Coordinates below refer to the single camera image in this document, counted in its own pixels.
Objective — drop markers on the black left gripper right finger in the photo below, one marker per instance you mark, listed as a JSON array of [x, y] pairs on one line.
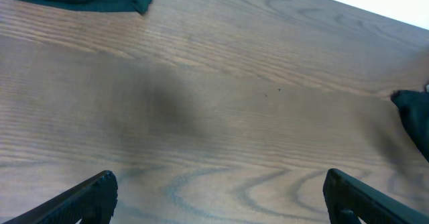
[[349, 200]]

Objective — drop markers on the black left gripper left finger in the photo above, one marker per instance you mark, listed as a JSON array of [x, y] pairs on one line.
[[90, 202]]

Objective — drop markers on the black garment with white logo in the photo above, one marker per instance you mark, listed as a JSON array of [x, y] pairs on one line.
[[413, 110]]

